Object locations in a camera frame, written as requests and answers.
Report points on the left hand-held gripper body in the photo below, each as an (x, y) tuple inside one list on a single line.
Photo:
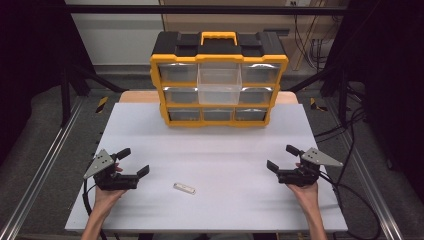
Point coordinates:
[(110, 181)]

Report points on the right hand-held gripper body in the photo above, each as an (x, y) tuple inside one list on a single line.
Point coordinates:
[(301, 176)]

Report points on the small white rectangular bar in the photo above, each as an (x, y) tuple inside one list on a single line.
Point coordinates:
[(184, 188)]

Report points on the clear plastic drawer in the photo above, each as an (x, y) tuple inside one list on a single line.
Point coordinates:
[(219, 86)]

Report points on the yellow black organizer cabinet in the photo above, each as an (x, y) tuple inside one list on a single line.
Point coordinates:
[(218, 50)]

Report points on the person's left hand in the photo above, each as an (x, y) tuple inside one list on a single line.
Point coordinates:
[(106, 196)]

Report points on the person's right hand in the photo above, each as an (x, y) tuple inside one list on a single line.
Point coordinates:
[(306, 195)]

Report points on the yellow black hazard tape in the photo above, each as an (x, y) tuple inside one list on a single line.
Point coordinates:
[(102, 104), (316, 105)]

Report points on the set of clear organizer bins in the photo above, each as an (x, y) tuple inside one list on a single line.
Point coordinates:
[(180, 96)]

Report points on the black curtain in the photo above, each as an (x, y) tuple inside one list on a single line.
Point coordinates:
[(30, 66), (393, 83)]

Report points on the light wooden cabinet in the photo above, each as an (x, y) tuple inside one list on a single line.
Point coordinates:
[(260, 21)]

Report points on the aluminium floor rail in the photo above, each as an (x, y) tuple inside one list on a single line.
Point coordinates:
[(36, 173), (373, 186)]

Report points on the black metal frame strut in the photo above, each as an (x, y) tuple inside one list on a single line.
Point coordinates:
[(66, 96), (341, 93)]

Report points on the black horizontal frame bar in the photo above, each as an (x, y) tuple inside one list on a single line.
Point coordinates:
[(200, 9)]

